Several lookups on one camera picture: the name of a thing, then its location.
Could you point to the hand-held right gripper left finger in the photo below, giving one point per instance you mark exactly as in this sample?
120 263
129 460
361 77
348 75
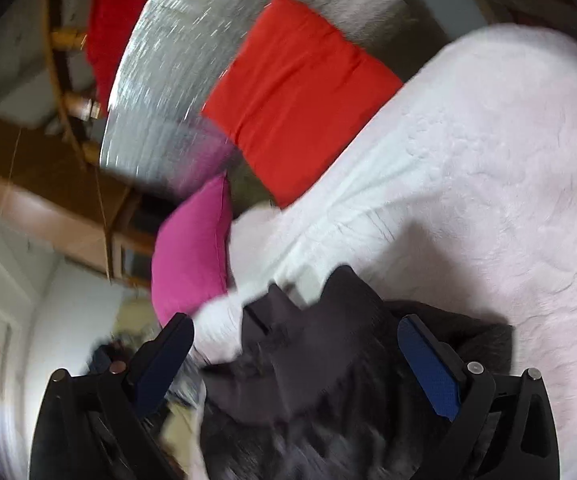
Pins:
156 375

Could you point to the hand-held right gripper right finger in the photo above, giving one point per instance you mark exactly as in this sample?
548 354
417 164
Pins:
431 370

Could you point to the black padded jacket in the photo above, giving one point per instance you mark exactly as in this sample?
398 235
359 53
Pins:
328 360

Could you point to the pile of clothes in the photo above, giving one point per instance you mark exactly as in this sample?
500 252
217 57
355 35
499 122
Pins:
111 352

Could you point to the pink pillow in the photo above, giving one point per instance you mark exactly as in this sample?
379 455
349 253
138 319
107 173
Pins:
193 255

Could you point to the white quilted bedspread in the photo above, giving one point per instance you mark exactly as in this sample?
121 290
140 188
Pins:
478 185

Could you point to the wooden wardrobe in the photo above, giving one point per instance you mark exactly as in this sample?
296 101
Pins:
43 195

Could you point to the red pillow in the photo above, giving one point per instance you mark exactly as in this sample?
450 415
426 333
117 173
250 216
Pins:
298 100

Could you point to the wooden chair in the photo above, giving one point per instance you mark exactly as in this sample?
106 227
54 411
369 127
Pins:
68 40

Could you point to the red cloth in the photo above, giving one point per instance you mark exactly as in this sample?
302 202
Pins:
113 15

